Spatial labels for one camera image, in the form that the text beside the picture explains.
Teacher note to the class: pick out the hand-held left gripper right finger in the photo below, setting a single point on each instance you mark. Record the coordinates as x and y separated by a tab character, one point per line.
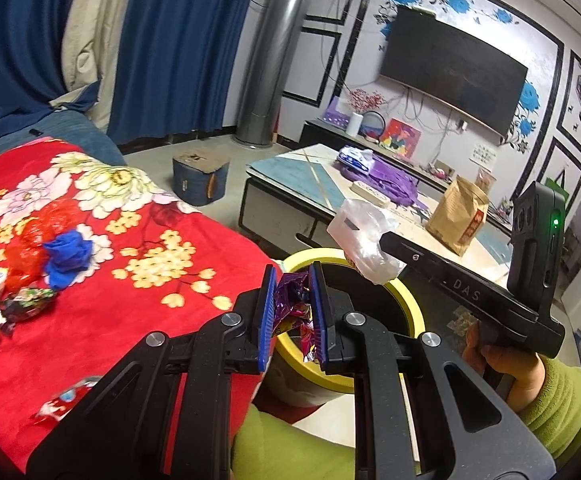
319	320

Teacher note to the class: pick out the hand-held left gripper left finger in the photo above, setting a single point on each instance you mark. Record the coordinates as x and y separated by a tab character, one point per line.
268	320

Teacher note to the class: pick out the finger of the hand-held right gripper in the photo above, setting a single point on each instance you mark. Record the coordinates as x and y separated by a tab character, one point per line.
414	256

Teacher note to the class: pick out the purple foil snack wrapper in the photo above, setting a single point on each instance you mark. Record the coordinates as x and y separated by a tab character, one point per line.
293	305

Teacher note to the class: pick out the yellow-rimmed black trash can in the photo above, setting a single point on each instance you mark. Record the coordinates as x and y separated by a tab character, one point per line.
290	360

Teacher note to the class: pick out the clear plastic bag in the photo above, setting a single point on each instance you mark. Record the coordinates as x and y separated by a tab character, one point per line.
360	240

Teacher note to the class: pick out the blue plastic bag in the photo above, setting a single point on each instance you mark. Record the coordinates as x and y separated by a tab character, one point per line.
68	257

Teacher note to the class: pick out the red plastic wrapper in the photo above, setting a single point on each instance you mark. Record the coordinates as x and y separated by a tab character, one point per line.
35	245

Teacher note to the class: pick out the person's right forearm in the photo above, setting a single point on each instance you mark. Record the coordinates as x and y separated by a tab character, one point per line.
565	410

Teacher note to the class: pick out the person's right hand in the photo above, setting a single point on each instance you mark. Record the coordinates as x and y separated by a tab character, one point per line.
515	370

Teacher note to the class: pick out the brown paper bag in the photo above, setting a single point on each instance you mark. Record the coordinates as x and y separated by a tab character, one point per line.
455	215

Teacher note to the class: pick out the white power strip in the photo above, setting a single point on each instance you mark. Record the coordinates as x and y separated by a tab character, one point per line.
370	192

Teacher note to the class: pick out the purple bag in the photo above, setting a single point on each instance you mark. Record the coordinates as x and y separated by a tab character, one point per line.
390	180

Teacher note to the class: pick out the white tissue pack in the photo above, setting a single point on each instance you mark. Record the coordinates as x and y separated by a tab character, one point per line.
353	156

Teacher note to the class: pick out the colourful portrait painting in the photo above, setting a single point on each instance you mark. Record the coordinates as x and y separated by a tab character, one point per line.
400	135

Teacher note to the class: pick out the white paper notice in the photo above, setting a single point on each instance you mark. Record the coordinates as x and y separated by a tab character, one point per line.
484	154

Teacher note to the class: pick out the person's green-clad leg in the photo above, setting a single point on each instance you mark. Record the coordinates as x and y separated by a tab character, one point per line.
280	450

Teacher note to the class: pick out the round framed ornament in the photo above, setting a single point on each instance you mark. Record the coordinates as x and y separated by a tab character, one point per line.
373	132

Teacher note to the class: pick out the white vase with red flowers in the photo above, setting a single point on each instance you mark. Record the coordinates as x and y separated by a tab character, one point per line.
354	125

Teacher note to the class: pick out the red floral blanket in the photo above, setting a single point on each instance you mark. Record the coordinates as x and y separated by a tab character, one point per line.
120	320

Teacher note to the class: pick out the marble coffee table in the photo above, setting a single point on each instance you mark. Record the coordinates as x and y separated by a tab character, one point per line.
290	170

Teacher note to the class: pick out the blue storage stool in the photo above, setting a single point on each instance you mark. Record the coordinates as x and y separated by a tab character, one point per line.
193	185

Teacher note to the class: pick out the black television cabinet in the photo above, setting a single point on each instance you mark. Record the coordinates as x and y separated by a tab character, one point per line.
320	132

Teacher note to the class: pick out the purple card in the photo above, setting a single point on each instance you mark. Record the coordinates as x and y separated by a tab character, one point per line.
335	115

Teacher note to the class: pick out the red and white wrapper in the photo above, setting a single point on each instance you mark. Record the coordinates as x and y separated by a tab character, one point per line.
58	405

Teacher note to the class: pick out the dark floral candy wrapper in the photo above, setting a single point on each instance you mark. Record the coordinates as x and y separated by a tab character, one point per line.
28	302

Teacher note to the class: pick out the silver tower air conditioner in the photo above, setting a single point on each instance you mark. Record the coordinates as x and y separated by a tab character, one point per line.
275	60

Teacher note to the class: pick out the blue quilt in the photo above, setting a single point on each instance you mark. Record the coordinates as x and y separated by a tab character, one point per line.
85	140

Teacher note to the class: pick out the blue curtain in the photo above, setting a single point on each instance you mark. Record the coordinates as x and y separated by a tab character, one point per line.
180	35
15	35

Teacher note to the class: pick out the black remote control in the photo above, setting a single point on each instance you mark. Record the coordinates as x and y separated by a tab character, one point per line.
35	131

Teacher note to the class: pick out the beige curtain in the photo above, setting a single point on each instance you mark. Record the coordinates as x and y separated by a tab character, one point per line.
95	35

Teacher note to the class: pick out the black wall television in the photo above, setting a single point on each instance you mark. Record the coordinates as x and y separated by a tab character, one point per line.
450	65

